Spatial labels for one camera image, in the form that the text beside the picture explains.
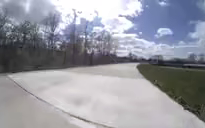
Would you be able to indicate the green grass strip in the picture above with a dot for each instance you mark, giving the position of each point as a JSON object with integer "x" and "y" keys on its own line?
{"x": 186, "y": 83}

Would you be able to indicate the long dark fence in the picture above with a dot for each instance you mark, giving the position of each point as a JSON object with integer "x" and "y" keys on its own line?
{"x": 26, "y": 59}

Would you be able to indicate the pale concrete path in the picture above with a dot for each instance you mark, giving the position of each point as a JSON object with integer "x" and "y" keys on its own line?
{"x": 100, "y": 93}

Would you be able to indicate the row of bare trees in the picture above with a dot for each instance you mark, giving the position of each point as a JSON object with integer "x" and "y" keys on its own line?
{"x": 40, "y": 33}

